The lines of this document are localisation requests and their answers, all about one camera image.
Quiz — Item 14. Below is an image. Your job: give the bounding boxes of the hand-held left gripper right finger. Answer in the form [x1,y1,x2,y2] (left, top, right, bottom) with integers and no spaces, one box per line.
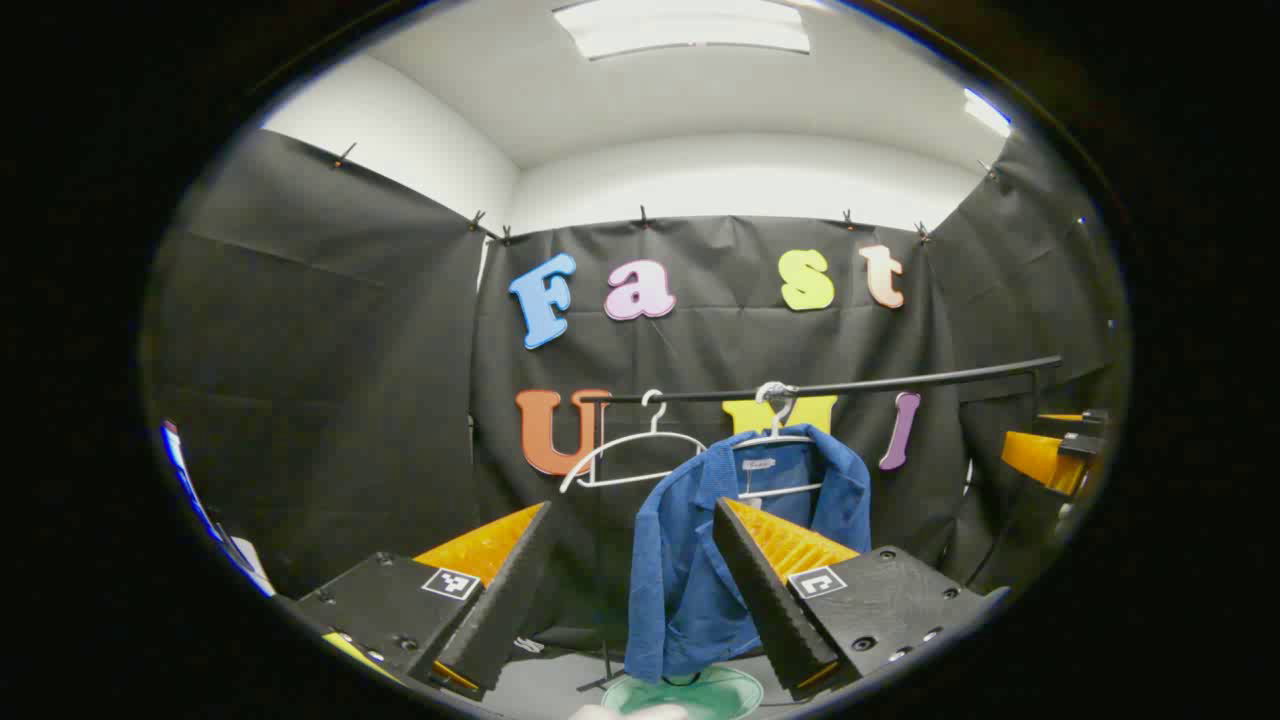
[711,497,1011,702]

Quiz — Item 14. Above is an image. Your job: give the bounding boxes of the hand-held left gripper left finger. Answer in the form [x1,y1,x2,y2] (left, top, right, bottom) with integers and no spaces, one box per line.
[285,500,558,701]

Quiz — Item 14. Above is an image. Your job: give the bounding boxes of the blue shirt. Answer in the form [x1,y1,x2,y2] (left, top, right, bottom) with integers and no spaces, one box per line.
[625,423,873,684]

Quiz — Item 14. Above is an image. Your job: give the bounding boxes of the green laundry hamper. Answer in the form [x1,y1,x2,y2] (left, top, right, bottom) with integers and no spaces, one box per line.
[600,664,767,720]

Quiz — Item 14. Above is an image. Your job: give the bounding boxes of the white plastic hanger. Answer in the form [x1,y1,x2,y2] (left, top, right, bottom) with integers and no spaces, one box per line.
[732,385,823,501]
[558,390,709,494]

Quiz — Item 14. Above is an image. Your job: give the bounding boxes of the black clothes rack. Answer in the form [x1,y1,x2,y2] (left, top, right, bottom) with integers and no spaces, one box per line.
[578,355,1063,693]

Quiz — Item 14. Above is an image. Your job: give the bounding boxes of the black backdrop cloth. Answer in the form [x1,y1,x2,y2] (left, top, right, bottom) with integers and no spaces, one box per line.
[150,128,1126,651]

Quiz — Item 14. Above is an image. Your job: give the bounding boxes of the small ceiling light panel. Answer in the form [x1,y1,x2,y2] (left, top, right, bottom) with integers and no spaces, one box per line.
[964,87,1014,139]

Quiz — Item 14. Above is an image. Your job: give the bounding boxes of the large ceiling light panel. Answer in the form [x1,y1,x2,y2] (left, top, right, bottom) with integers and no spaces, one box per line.
[553,0,812,62]

